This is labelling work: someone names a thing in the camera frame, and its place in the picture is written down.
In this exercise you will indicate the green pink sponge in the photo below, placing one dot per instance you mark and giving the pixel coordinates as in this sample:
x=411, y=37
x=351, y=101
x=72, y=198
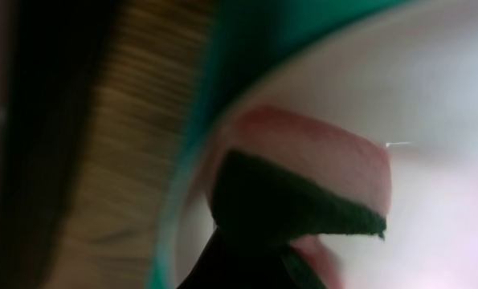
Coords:
x=279, y=178

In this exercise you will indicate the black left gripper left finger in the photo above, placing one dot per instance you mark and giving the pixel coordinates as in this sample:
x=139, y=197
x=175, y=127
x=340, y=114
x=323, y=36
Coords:
x=222, y=266

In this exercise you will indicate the blue plastic tray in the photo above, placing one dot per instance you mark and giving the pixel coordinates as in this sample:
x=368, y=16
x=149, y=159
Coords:
x=249, y=39

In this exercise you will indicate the white plate with stain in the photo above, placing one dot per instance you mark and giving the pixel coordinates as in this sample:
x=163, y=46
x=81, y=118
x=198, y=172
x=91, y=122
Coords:
x=406, y=79

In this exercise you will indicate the black water tray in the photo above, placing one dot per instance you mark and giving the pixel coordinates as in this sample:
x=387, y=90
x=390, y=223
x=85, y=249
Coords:
x=56, y=52

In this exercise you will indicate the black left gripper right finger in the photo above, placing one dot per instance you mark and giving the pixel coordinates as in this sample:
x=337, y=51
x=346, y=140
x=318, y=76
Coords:
x=300, y=273

